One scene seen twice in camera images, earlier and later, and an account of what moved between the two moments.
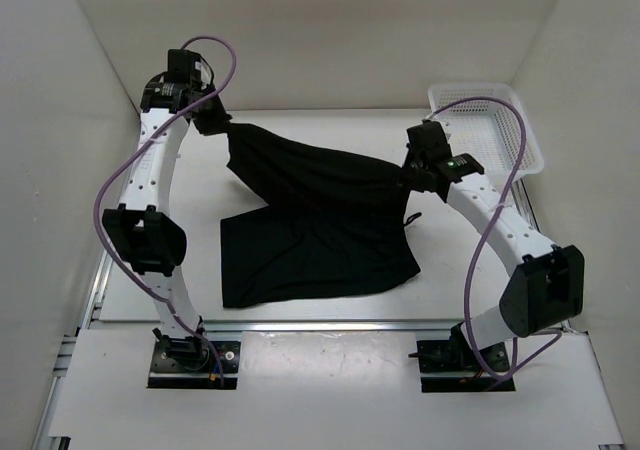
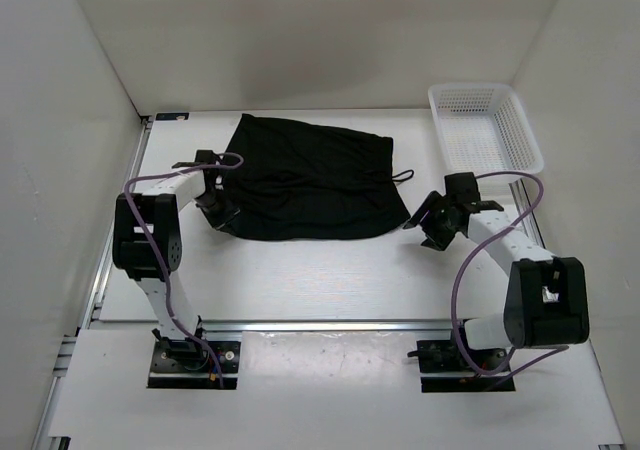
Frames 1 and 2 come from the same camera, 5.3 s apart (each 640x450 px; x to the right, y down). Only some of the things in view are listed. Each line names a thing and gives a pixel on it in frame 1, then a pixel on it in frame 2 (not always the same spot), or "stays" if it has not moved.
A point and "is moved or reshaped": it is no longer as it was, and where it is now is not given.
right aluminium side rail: (524, 204) stays
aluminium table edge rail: (331, 326) stays
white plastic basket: (488, 132) stays
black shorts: (334, 222) is moved or reshaped
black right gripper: (407, 180) -> (435, 239)
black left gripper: (218, 124) -> (218, 221)
